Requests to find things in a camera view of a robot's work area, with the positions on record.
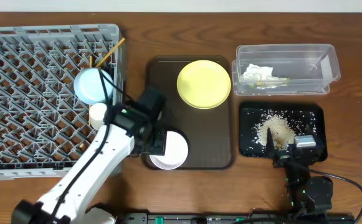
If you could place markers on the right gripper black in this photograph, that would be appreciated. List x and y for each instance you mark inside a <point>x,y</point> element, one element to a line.
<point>284,157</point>

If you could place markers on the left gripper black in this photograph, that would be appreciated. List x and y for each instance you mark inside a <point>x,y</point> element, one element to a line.
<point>159,142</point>

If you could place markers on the pile of white rice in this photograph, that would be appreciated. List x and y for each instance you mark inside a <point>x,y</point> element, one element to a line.
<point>285,126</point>

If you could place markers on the pink bowl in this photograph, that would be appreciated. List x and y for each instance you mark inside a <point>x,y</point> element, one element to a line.
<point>175,152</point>

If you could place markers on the yellow green snack wrapper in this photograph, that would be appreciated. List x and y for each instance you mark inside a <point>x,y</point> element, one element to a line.
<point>274,83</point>

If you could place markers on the white cup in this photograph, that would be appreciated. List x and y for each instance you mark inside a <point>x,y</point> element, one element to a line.
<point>97,113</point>

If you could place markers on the yellow plate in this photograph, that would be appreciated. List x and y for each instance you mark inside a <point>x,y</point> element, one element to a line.
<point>203,84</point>

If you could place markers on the white napkin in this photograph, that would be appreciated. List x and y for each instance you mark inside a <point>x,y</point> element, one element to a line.
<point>255,72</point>

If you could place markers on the light blue bowl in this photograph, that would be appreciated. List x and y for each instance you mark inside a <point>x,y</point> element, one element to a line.
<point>88,86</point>

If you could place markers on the wooden chopstick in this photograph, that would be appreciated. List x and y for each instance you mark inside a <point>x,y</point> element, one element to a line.
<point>89,107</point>
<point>100,63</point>

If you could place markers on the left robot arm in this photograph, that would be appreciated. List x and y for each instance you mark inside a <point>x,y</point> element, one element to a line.
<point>126,129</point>

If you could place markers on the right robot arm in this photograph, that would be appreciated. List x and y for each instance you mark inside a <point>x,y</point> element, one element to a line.
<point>308,195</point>

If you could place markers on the black waste tray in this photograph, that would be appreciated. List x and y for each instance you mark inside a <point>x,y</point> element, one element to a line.
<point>311,107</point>

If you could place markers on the brown serving tray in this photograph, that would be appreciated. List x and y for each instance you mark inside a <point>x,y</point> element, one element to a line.
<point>209,133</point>

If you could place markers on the clear plastic bin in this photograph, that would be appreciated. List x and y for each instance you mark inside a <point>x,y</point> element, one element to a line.
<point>311,68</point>

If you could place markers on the grey dish rack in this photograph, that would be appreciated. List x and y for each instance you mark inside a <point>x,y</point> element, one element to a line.
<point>43,125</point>

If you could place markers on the black rail front edge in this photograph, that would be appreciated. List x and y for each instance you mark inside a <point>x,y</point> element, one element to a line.
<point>254,217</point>

